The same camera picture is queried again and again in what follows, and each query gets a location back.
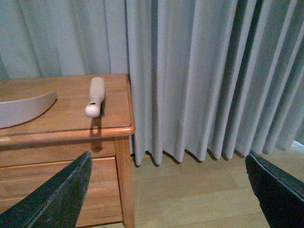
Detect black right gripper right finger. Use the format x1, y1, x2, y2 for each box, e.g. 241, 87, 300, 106
245, 152, 304, 228

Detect beige hand brush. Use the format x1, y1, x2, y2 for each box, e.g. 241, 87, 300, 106
85, 77, 105, 118

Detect wooden nightstand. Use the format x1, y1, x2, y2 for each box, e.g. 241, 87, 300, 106
0, 74, 135, 228

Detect beige plastic dustpan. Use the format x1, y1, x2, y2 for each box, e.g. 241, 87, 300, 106
0, 92, 57, 129

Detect grey pleated curtain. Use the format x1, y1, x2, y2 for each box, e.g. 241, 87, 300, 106
0, 0, 304, 164

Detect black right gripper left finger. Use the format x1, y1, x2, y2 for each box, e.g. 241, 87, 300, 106
0, 152, 93, 228

